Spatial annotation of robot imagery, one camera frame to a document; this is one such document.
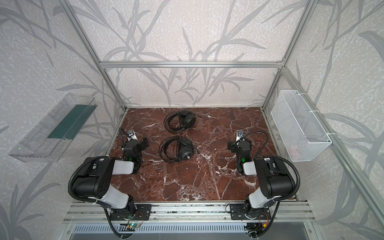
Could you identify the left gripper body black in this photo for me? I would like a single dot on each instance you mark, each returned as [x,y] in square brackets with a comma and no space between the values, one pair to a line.
[132,144]

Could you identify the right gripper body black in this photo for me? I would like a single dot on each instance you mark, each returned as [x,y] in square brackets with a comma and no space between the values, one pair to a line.
[241,144]

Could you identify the black headphones with cable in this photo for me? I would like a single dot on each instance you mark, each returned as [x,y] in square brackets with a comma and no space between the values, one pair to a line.
[183,149]
[187,120]

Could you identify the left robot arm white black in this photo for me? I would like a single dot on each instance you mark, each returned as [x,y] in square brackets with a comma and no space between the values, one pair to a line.
[91,181]

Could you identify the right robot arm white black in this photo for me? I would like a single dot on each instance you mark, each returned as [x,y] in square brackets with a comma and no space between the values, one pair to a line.
[278,180]

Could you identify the green mat in bin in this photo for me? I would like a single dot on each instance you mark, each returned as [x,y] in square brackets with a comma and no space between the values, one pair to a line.
[72,123]

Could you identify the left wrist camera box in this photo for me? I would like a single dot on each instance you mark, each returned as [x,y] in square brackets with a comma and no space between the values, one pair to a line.
[131,135]

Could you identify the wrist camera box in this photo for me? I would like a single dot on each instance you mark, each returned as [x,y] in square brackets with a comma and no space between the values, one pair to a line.
[131,135]
[240,135]

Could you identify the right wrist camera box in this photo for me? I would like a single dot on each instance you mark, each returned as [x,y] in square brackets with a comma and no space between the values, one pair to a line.
[240,135]

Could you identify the white wire mesh basket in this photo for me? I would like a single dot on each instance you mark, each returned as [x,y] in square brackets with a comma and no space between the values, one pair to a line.
[303,135]

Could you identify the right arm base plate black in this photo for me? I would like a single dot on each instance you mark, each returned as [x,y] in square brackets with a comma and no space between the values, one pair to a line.
[245,212]

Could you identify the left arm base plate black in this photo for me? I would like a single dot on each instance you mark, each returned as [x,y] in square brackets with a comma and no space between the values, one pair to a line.
[140,212]

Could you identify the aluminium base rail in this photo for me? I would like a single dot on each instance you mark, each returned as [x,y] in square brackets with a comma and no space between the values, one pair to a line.
[190,212]

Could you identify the clear plastic wall bin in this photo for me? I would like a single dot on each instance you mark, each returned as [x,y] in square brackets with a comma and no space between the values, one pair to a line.
[49,139]

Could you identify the aluminium frame crossbar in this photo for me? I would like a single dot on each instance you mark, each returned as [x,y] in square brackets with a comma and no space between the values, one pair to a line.
[189,64]

